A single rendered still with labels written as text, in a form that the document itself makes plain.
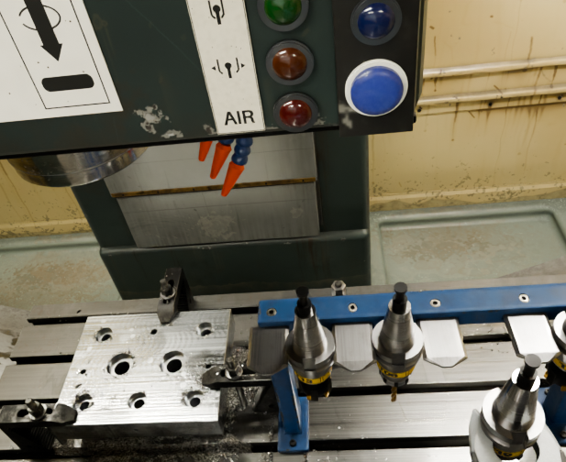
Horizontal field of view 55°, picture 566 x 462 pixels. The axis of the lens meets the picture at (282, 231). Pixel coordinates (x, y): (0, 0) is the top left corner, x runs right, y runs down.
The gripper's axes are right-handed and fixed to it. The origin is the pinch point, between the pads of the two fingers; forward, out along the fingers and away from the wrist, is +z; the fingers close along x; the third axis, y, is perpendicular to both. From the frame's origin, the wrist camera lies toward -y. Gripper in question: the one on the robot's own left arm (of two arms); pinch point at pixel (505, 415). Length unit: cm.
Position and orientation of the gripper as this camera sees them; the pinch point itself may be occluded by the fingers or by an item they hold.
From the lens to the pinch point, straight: 69.7
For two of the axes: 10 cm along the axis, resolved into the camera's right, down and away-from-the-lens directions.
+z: 0.2, -7.1, 7.1
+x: 9.9, -0.6, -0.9
